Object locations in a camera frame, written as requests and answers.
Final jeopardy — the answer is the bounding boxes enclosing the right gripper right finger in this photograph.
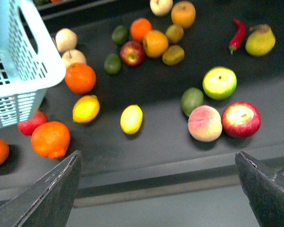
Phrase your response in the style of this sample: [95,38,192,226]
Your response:
[235,151,284,227]

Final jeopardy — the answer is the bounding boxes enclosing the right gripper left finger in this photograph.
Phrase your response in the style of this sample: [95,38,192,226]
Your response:
[0,151,82,227]

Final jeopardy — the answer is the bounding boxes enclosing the yellow lemon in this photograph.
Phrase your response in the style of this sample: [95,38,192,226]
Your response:
[120,105,143,135]
[72,95,100,123]

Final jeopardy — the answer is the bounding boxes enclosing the teal plastic shopping basket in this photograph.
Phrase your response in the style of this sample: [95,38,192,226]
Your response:
[0,0,66,128]

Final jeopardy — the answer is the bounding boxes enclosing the black near fruit shelf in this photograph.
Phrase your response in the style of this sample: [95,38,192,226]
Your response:
[0,0,284,209]

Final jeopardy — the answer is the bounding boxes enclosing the orange behind finger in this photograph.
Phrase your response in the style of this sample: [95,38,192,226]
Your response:
[31,121,71,159]

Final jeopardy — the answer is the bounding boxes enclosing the red apple front left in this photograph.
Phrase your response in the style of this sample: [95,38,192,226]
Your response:
[18,110,48,136]

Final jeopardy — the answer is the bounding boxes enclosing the red shiny apple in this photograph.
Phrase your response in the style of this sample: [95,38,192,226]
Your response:
[221,102,261,139]

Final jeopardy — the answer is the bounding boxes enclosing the pink peach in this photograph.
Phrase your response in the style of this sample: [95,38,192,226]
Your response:
[188,105,222,142]

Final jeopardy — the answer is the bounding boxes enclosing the large orange mandarin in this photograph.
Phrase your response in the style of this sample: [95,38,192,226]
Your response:
[64,62,97,95]

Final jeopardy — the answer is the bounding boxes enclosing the green apple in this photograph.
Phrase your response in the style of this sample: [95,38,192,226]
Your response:
[203,66,237,101]

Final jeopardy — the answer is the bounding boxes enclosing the green avocado right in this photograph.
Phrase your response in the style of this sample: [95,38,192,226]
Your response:
[181,87,204,117]

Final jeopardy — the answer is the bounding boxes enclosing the white pear upright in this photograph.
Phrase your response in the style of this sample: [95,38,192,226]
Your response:
[62,49,87,68]

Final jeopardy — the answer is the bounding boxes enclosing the green lime lower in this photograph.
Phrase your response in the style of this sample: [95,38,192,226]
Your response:
[104,53,122,75]

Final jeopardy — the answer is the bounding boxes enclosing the green lime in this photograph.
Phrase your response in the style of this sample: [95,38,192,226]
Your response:
[111,25,129,46]
[104,53,122,75]

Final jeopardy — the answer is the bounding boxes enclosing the white pear lying sideways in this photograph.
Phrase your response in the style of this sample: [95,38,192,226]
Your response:
[55,28,78,53]

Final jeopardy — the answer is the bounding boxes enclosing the yellow green pear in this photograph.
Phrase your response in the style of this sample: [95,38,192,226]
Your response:
[245,24,276,57]

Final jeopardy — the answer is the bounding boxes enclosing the red yellow apple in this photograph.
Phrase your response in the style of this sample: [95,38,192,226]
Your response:
[119,41,146,67]

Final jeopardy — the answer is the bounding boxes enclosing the red chili pepper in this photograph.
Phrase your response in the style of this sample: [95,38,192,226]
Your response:
[228,18,246,55]

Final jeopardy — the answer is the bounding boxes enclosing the green lime upper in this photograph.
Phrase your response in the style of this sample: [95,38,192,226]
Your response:
[111,25,129,46]

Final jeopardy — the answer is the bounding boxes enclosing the brown kiwi lower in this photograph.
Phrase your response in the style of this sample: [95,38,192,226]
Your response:
[162,45,185,66]

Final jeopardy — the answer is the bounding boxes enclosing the brown kiwi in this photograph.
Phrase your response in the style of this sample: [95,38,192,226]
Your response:
[165,24,184,44]
[162,45,185,66]

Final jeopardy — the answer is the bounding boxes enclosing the yellow orange persimmon fruit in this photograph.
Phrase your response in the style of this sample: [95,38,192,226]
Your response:
[142,30,169,58]

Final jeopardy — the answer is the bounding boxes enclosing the small orange tangerine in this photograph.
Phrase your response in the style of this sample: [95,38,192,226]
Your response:
[130,17,153,43]

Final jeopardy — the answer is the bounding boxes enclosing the brown kiwi upper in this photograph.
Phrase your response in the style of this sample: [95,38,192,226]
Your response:
[165,24,184,44]

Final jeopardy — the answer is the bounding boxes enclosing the golden yellow apple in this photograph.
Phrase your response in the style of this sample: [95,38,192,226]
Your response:
[171,0,196,29]

